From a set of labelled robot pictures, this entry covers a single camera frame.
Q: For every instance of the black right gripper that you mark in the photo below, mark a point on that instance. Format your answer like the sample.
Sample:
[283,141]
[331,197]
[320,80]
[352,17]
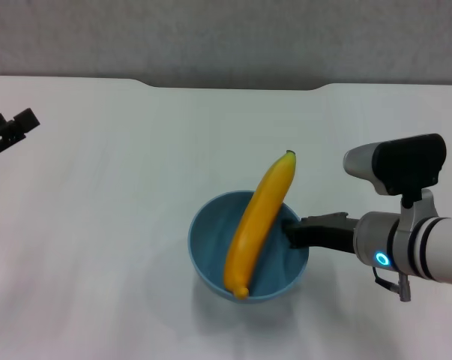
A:
[330,232]

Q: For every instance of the yellow plastic banana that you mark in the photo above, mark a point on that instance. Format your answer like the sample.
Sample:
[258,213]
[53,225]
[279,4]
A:
[259,225]

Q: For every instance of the blue plastic bowl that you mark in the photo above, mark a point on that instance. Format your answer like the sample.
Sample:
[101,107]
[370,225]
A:
[210,247]

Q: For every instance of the white table cover cloth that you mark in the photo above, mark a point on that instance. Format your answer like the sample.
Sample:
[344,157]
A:
[135,187]

